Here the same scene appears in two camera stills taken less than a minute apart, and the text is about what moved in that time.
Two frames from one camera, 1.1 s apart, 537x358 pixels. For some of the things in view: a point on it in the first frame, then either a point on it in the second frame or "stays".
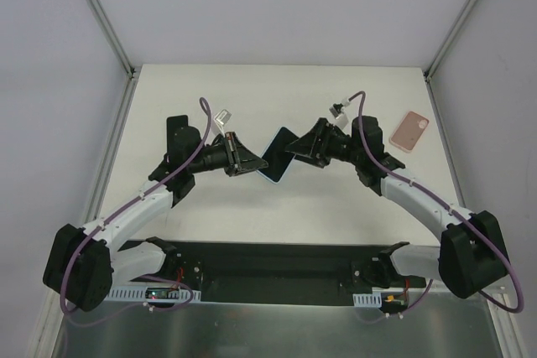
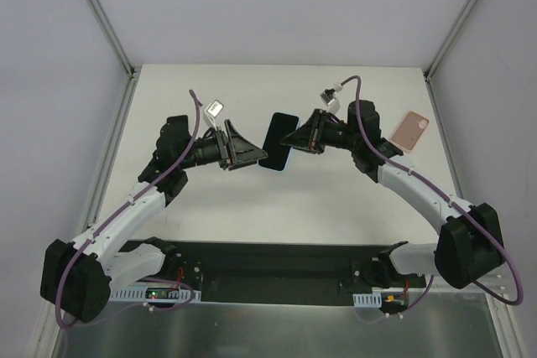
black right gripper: x=320 y=141 to x=315 y=132
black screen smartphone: x=174 y=123 stays
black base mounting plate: x=279 y=272 stays
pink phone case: x=409 y=132 stays
